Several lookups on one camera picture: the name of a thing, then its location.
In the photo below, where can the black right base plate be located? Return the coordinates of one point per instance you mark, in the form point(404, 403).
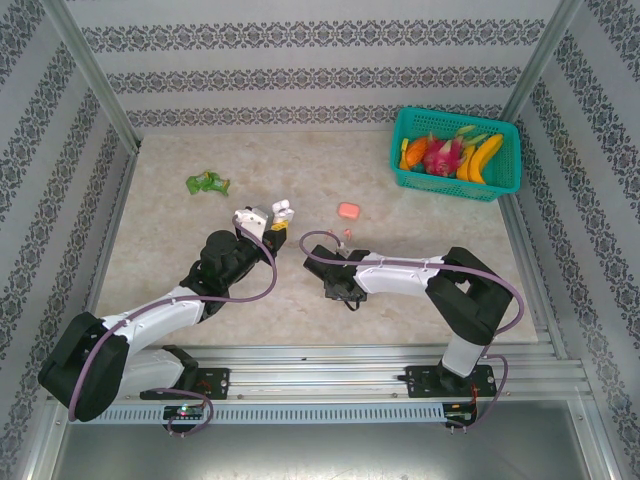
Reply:
point(420, 382)

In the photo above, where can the left controller circuit board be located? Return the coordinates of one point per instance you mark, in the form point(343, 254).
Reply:
point(185, 411)

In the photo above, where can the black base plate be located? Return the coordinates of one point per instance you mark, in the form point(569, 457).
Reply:
point(215, 382)
point(420, 382)

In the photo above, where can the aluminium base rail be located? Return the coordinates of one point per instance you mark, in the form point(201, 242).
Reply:
point(310, 372)

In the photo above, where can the small yellow banana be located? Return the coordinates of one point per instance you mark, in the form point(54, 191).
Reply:
point(466, 170)

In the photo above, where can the orange toy fruit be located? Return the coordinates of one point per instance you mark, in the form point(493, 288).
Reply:
point(415, 152)

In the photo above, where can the aluminium table side rail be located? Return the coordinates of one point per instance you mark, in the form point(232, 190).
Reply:
point(525, 250)
point(107, 240)

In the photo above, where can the white earbud charging case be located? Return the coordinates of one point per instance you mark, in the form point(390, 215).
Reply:
point(282, 212)

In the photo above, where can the teal plastic basket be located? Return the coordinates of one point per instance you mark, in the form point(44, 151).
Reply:
point(505, 170)

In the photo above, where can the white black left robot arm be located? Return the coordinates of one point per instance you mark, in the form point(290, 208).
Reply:
point(160, 315)

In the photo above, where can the green snack wrapper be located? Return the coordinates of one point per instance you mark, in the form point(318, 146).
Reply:
point(205, 182)

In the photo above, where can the pink dragon fruit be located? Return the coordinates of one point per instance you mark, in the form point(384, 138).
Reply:
point(442, 157)

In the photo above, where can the pink earbud charging case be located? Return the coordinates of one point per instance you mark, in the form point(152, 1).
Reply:
point(348, 210)

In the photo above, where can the right controller circuit board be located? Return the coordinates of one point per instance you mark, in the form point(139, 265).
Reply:
point(457, 414)

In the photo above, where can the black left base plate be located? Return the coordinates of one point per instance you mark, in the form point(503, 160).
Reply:
point(215, 382)

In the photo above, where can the controller circuit board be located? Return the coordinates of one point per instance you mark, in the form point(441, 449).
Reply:
point(185, 411)
point(457, 414)

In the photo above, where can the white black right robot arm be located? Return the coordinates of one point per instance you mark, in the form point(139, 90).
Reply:
point(395, 272)

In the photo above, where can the large yellow banana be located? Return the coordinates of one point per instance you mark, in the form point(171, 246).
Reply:
point(485, 155)

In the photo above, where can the aluminium frame post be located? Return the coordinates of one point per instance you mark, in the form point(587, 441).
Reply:
point(90, 70)
point(542, 55)

